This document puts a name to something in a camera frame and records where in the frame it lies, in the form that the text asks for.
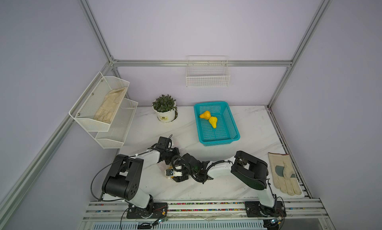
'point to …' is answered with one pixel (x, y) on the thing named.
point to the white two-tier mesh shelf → (109, 135)
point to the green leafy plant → (164, 103)
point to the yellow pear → (213, 121)
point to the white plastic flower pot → (166, 116)
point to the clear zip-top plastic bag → (167, 176)
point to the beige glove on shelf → (107, 111)
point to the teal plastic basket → (226, 131)
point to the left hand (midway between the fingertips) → (181, 159)
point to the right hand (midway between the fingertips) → (174, 168)
